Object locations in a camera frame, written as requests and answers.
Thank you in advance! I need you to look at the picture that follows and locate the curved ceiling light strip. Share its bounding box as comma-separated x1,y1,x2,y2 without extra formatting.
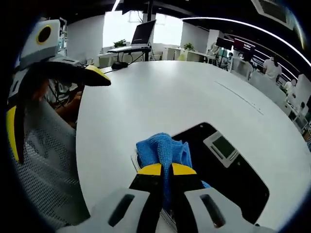
180,17,311,67

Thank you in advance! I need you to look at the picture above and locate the black laptop stand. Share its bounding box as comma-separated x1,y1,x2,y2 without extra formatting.
116,47,152,64

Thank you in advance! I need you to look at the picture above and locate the blue cleaning cloth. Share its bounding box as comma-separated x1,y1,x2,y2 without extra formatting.
136,132,212,211

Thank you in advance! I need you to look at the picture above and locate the ceiling air vent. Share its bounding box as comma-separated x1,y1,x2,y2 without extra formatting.
251,0,296,28

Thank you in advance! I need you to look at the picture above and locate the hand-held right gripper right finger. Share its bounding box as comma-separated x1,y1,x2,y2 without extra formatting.
169,162,276,233

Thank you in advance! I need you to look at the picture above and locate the open laptop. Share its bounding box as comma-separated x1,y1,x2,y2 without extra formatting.
107,19,157,53

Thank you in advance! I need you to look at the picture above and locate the person's left hand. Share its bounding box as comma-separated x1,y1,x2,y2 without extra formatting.
31,78,50,101

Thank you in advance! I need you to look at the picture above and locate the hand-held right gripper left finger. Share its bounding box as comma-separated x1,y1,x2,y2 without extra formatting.
58,162,163,233

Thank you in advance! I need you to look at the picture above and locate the white mesh office chair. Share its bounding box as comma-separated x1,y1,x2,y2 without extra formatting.
9,99,91,232

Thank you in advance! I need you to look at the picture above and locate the black power adapter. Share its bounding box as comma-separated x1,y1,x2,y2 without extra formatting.
111,61,129,70

